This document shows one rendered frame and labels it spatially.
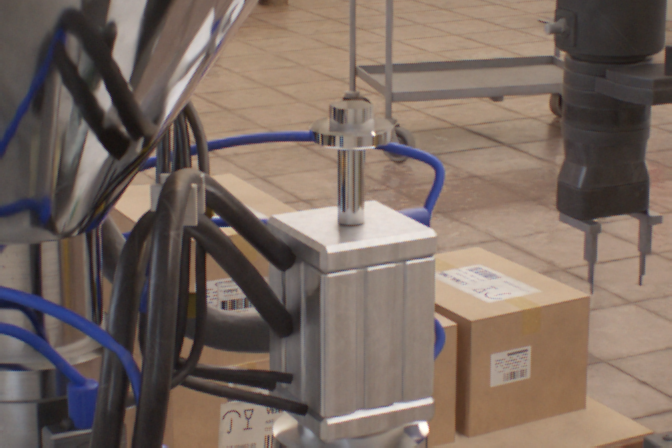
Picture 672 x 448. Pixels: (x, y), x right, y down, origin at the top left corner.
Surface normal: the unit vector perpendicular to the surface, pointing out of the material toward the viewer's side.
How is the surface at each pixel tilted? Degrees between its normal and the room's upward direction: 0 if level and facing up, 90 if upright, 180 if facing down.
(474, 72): 0
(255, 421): 90
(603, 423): 0
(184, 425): 90
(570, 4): 90
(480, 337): 90
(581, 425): 0
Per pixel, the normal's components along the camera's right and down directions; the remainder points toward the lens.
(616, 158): 0.44, 0.38
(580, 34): -0.60, 0.22
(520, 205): 0.00, -0.96
